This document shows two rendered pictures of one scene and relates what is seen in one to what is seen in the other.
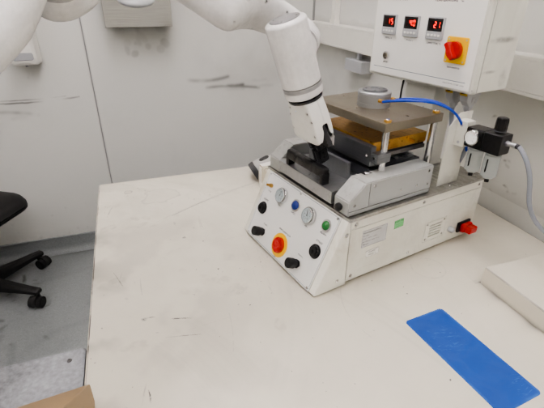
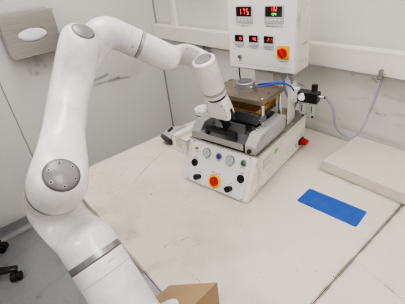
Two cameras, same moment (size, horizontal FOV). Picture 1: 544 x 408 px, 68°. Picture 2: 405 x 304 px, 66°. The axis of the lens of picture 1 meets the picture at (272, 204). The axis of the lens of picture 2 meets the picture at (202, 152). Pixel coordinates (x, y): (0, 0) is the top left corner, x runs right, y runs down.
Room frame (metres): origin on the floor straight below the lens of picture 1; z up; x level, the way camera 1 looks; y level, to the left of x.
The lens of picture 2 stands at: (-0.17, 0.33, 1.59)
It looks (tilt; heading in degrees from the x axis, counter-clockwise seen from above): 31 degrees down; 343
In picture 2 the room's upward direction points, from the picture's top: 7 degrees counter-clockwise
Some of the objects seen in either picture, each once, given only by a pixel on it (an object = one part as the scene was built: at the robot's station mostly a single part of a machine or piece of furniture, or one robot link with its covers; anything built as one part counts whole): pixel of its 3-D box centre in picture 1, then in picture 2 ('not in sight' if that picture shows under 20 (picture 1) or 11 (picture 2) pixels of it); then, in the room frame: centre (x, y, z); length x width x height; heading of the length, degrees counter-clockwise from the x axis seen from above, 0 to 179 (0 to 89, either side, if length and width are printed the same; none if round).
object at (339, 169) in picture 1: (350, 162); (239, 123); (0.96, -0.20, 0.97); 0.30 x 0.22 x 0.08; 121
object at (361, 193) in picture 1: (383, 186); (265, 134); (0.83, -0.25, 0.96); 0.26 x 0.05 x 0.07; 121
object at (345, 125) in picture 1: (372, 123); (246, 99); (0.98, -0.25, 1.07); 0.22 x 0.17 x 0.10; 31
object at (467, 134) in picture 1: (482, 147); (307, 101); (0.86, -0.47, 1.05); 0.15 x 0.05 x 0.15; 31
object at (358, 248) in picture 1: (363, 207); (249, 146); (0.97, -0.25, 0.84); 0.53 x 0.37 x 0.17; 121
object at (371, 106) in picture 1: (387, 115); (253, 93); (0.98, -0.28, 1.08); 0.31 x 0.24 x 0.13; 31
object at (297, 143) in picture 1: (313, 149); (212, 119); (1.07, -0.11, 0.96); 0.25 x 0.05 x 0.07; 121
